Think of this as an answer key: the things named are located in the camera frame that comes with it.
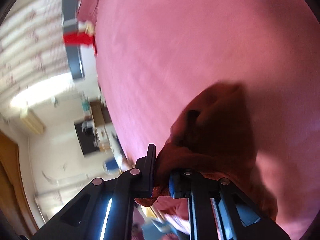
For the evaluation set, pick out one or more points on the black monitor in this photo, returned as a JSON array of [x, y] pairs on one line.
[[86, 146]]

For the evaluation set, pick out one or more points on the wooden door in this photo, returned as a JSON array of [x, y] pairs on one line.
[[12, 180]]

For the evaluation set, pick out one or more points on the teal box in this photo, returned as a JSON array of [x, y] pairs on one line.
[[86, 106]]

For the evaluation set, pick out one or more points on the grey bed headboard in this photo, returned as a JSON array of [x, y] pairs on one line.
[[75, 62]]

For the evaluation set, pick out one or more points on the beige plush toy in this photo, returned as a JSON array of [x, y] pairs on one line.
[[90, 27]]

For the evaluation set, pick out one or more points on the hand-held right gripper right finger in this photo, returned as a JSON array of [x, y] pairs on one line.
[[172, 186]]

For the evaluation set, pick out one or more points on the pink pillow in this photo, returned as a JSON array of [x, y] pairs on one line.
[[88, 2]]

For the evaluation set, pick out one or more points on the pink bed blanket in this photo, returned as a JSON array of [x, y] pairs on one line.
[[200, 42]]

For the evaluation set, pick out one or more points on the beige air conditioner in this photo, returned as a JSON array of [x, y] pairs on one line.
[[33, 123]]

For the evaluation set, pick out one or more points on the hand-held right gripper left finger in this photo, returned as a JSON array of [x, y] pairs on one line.
[[151, 170]]

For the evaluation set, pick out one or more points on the blue cloth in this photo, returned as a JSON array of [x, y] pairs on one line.
[[160, 228]]

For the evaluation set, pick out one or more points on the wooden desk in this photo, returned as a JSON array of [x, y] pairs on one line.
[[100, 115]]

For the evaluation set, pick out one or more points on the bright red garment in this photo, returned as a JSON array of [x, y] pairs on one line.
[[75, 38]]

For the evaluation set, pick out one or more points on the patterned window curtain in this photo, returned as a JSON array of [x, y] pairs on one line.
[[32, 42]]

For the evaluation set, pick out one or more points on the white desk fan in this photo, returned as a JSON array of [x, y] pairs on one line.
[[87, 127]]

